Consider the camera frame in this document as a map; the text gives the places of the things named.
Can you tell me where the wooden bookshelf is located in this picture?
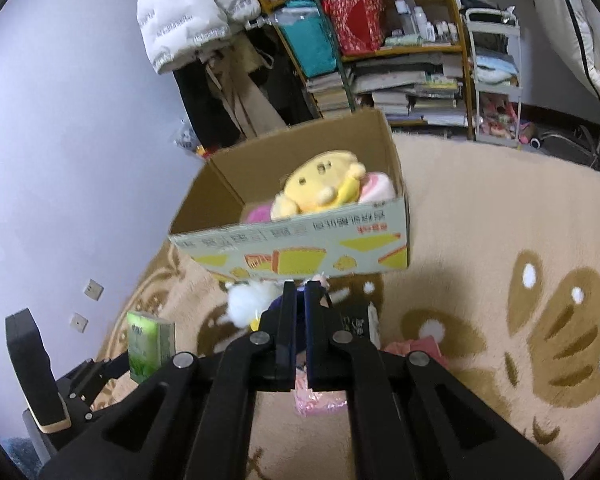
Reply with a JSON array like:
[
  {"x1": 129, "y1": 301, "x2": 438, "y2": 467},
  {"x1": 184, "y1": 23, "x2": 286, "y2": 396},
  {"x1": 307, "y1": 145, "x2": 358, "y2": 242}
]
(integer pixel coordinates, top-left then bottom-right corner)
[{"x1": 256, "y1": 0, "x2": 474, "y2": 134}]

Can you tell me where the white rolling cart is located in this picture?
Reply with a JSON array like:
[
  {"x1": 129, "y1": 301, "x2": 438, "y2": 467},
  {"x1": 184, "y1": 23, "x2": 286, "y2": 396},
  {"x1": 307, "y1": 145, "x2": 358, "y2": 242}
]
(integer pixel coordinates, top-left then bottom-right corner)
[{"x1": 464, "y1": 8, "x2": 522, "y2": 148}]

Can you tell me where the cardboard box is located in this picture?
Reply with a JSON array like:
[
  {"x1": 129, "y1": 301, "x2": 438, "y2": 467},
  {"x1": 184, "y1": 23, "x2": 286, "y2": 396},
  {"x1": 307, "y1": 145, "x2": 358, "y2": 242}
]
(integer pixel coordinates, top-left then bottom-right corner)
[{"x1": 169, "y1": 108, "x2": 410, "y2": 280}]

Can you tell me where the beige trench coat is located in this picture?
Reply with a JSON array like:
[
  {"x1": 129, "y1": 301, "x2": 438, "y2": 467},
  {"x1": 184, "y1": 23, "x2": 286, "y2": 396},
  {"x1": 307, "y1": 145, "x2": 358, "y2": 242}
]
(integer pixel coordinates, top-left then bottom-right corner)
[{"x1": 206, "y1": 47, "x2": 287, "y2": 140}]

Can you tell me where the snack bag on floor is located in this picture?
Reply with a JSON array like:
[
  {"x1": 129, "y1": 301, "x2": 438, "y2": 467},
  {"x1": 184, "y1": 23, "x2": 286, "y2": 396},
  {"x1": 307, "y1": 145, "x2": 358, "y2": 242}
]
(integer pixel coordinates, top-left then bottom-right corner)
[{"x1": 171, "y1": 119, "x2": 216, "y2": 159}]

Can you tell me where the lower wall socket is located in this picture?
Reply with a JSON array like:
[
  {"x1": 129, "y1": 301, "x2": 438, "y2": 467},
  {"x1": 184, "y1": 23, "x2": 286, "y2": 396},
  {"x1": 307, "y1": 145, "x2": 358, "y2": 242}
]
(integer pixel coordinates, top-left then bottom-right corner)
[{"x1": 70, "y1": 313, "x2": 88, "y2": 334}]

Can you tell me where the red gift bag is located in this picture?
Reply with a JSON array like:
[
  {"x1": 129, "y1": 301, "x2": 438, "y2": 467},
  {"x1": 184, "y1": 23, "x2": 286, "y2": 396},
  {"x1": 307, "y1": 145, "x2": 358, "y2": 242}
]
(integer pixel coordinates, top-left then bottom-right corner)
[{"x1": 322, "y1": 0, "x2": 385, "y2": 56}]

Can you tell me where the white puffer jacket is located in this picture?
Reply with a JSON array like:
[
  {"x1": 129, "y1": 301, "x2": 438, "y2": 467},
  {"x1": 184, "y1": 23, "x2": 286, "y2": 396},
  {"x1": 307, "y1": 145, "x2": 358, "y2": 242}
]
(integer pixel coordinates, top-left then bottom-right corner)
[{"x1": 136, "y1": 0, "x2": 261, "y2": 75}]

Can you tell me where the purple haired plush doll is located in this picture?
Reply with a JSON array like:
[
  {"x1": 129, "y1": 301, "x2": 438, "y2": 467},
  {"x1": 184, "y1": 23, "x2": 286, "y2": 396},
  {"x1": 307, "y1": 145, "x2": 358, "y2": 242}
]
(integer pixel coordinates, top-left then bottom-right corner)
[{"x1": 268, "y1": 278, "x2": 332, "y2": 362}]

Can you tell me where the teal bag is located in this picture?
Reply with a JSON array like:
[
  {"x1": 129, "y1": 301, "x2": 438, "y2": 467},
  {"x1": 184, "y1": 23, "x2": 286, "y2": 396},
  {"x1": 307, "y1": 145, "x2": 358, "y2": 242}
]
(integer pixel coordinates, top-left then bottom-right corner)
[{"x1": 279, "y1": 0, "x2": 337, "y2": 78}]

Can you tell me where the pink packet bag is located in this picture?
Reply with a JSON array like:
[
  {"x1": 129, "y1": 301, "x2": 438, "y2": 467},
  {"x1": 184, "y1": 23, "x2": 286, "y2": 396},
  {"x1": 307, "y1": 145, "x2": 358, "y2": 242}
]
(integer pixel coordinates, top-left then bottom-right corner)
[{"x1": 294, "y1": 336, "x2": 449, "y2": 417}]

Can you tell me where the white fluffy plush chick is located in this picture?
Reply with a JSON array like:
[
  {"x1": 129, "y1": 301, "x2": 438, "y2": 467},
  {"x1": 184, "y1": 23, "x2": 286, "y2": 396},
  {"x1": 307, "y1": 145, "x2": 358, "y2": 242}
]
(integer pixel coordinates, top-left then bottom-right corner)
[{"x1": 220, "y1": 280, "x2": 283, "y2": 332}]

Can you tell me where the pink swirl roll plush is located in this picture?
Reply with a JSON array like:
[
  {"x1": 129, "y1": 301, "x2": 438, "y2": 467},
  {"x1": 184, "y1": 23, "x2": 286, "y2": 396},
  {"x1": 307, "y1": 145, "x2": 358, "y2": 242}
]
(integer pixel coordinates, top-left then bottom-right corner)
[{"x1": 358, "y1": 171, "x2": 396, "y2": 204}]

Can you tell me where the pink plush bear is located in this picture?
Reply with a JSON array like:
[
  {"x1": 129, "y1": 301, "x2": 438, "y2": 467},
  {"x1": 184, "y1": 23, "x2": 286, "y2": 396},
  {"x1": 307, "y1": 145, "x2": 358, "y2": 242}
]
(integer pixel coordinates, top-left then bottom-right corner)
[{"x1": 244, "y1": 203, "x2": 272, "y2": 224}]

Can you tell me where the beige patterned carpet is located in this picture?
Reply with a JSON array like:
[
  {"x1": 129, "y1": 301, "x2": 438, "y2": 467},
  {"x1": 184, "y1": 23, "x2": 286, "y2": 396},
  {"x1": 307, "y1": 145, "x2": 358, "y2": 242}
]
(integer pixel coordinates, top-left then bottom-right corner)
[{"x1": 98, "y1": 133, "x2": 600, "y2": 479}]

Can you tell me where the wall socket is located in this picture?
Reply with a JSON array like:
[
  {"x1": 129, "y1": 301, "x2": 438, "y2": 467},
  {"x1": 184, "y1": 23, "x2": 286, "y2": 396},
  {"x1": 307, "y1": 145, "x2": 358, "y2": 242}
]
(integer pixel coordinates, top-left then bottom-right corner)
[
  {"x1": 84, "y1": 278, "x2": 104, "y2": 301},
  {"x1": 70, "y1": 313, "x2": 88, "y2": 334}
]

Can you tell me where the yellow bear plush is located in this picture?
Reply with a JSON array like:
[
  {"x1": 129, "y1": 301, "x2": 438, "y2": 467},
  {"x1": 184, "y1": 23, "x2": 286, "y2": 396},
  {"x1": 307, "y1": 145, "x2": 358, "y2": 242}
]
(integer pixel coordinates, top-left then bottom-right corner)
[{"x1": 271, "y1": 151, "x2": 366, "y2": 221}]

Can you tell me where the green tissue pack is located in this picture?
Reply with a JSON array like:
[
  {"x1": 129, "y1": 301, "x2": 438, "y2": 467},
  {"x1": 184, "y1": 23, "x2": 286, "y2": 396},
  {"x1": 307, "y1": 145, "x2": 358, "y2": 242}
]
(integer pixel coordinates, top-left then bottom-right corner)
[{"x1": 126, "y1": 311, "x2": 175, "y2": 384}]

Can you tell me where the stack of books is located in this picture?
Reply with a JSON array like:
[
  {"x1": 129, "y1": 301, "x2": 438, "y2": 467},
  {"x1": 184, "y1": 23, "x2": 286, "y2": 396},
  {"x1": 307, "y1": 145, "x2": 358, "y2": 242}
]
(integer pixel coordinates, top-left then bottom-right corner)
[{"x1": 306, "y1": 52, "x2": 468, "y2": 127}]

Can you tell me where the upper wall socket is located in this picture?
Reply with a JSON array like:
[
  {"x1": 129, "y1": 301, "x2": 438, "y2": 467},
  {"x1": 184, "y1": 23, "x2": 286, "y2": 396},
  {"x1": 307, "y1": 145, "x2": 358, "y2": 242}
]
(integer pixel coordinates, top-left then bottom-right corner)
[{"x1": 84, "y1": 278, "x2": 104, "y2": 301}]

